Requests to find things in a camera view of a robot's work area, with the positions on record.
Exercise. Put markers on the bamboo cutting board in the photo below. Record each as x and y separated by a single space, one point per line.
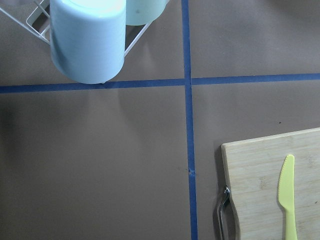
252 169

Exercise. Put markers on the light green cup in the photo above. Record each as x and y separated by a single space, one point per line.
142 12

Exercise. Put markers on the light blue cup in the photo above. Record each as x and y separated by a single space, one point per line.
87 38

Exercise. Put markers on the yellow plastic knife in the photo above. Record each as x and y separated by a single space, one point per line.
286 196

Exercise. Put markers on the metal cutting board handle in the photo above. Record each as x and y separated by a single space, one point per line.
220 211

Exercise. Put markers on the white wire cup rack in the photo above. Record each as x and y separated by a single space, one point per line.
34 16

